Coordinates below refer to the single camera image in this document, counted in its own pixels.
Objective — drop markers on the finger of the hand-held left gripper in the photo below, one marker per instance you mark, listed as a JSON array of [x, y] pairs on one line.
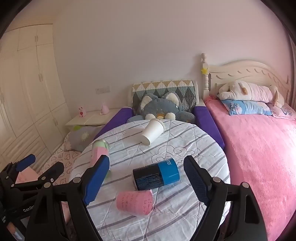
[[52, 172], [26, 162]]

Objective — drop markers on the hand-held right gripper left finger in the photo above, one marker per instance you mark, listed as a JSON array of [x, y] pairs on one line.
[[97, 179]]

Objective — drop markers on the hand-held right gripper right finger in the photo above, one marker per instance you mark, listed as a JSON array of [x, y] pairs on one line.
[[196, 182]]

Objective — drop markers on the blue and black can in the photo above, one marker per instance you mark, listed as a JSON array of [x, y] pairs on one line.
[[159, 175]]

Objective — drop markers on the pink paper cup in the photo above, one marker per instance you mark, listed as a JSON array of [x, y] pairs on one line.
[[135, 202]]

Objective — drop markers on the white paper cup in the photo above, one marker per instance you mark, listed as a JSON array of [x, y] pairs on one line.
[[152, 132]]

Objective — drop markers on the pink and green cup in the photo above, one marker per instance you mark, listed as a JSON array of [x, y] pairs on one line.
[[99, 150]]

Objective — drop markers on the person's left hand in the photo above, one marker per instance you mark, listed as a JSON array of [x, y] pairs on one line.
[[15, 231]]

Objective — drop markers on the pink cloth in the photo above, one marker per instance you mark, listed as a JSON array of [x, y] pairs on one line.
[[24, 177]]

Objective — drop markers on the heart print bed sheet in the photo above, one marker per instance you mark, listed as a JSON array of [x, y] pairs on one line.
[[62, 160]]

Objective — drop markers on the grey flower pillow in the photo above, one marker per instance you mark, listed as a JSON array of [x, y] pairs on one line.
[[83, 136]]

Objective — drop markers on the white striped quilt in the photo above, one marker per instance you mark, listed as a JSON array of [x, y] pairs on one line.
[[161, 148]]

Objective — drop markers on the purple bed bumper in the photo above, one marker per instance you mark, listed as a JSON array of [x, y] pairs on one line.
[[115, 122], [208, 125]]

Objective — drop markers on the cream nightstand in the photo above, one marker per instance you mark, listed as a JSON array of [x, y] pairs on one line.
[[92, 118]]

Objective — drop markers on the pink fleece blanket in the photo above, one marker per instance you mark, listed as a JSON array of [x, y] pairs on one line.
[[254, 150]]

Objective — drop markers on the cream wardrobe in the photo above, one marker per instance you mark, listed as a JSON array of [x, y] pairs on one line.
[[30, 92]]

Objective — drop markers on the grey plush cat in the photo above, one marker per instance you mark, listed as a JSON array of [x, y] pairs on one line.
[[159, 105]]

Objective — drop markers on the blue printed pillow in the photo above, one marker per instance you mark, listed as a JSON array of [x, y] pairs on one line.
[[245, 107]]

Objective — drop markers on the white plush animal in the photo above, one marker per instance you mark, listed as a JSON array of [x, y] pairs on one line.
[[242, 92]]

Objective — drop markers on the diamond pattern quilted headboard cover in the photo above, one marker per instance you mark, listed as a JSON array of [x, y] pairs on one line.
[[161, 85]]

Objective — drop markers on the yellow star ornament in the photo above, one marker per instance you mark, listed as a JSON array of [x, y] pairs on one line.
[[204, 71]]

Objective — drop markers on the pink printed pillow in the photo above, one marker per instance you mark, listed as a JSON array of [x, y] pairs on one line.
[[284, 112]]

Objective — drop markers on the cream wooden headboard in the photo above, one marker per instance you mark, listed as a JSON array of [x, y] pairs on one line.
[[242, 69]]

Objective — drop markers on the white wall socket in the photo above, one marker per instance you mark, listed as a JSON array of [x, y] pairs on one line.
[[103, 89]]

